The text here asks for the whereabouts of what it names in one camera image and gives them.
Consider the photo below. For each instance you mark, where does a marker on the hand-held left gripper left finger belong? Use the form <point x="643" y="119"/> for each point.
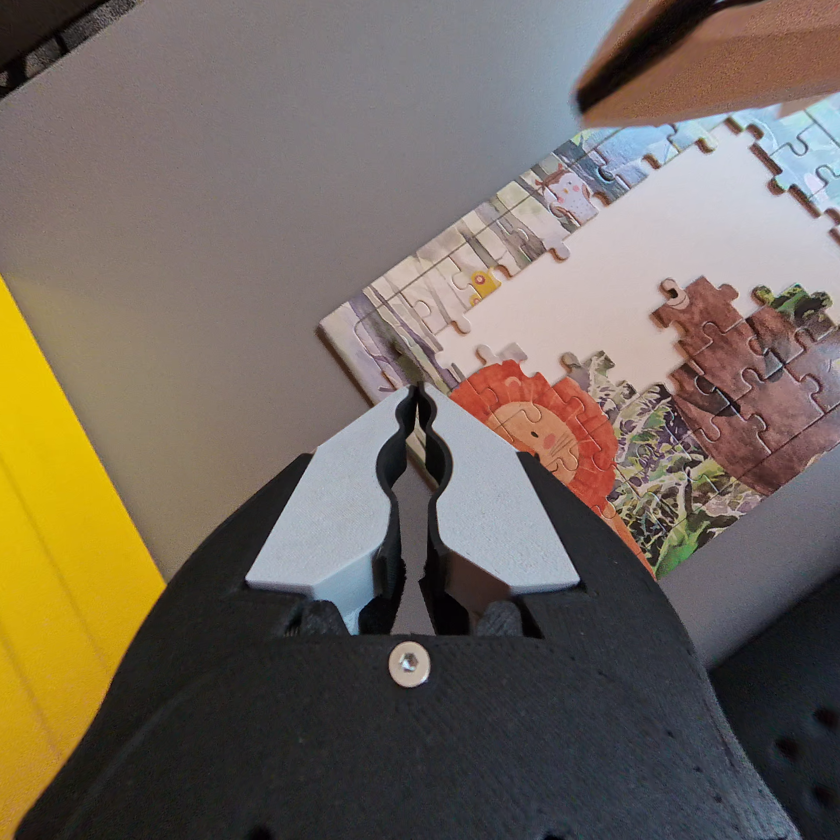
<point x="321" y="525"/>

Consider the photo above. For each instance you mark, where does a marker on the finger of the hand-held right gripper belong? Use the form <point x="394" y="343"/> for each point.
<point x="735" y="65"/>
<point x="646" y="19"/>

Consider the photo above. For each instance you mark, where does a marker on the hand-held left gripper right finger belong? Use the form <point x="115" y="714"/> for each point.
<point x="505" y="525"/>

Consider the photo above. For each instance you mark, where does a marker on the partly assembled jigsaw puzzle board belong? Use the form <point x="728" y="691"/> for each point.
<point x="722" y="407"/>

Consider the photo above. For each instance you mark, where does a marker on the yellow plastic bin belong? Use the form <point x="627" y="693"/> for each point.
<point x="52" y="525"/>

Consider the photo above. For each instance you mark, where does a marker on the grey desk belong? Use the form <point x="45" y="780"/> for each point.
<point x="262" y="164"/>

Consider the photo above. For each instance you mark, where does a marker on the black mesh chair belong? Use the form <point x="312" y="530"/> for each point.
<point x="787" y="722"/>

